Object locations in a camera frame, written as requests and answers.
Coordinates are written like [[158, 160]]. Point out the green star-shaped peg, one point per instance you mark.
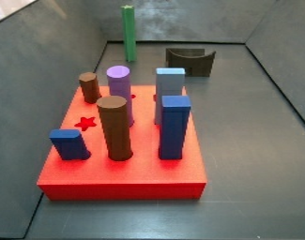
[[129, 32]]

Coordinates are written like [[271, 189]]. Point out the red foam peg board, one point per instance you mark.
[[142, 177]]

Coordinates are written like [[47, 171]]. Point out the dark blue rectangular peg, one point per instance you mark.
[[174, 119]]

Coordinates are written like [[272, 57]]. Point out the tall brown cylinder peg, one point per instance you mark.
[[114, 121]]

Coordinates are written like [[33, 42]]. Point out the light blue square peg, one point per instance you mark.
[[169, 84]]

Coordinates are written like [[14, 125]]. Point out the purple cylinder peg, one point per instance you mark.
[[120, 84]]

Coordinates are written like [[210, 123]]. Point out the small brown hexagonal peg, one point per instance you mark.
[[89, 86]]

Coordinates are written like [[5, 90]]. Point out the dark grey arch block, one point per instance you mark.
[[193, 60]]

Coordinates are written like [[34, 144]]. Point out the short dark blue peg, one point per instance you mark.
[[69, 143]]

